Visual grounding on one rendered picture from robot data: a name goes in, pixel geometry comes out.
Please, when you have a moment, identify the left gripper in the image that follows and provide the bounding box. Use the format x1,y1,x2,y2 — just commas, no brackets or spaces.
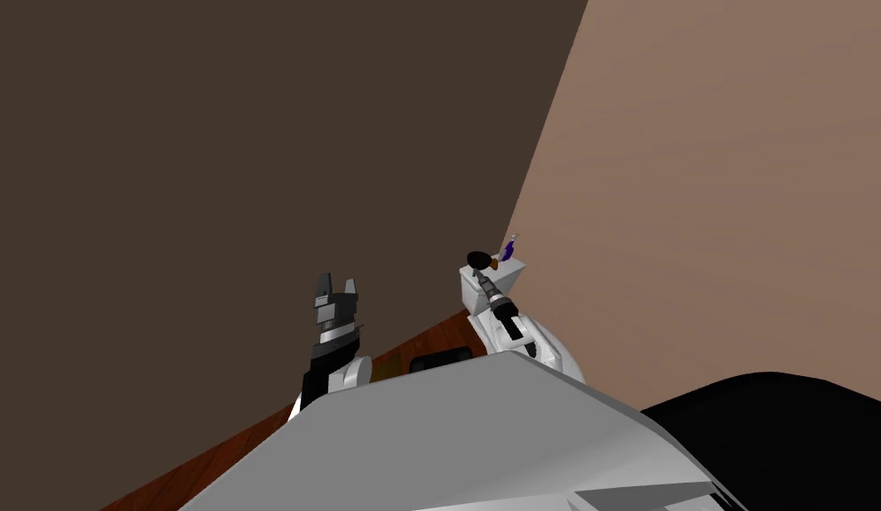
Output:
312,272,362,334

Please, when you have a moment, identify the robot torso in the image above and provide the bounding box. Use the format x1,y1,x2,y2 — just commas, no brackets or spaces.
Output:
177,347,751,511

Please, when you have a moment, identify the white toilet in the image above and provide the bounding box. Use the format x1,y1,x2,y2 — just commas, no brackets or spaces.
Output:
458,232,587,389

